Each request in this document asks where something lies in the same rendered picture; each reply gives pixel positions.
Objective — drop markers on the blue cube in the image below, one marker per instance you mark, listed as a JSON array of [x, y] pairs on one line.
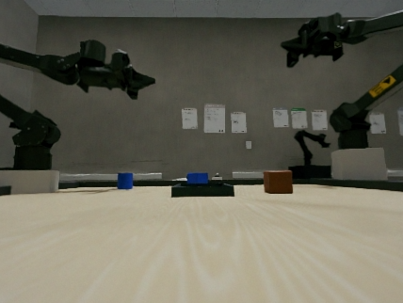
[[197, 177]]

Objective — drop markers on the blue cylinder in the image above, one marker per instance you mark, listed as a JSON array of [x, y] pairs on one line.
[[125, 180]]

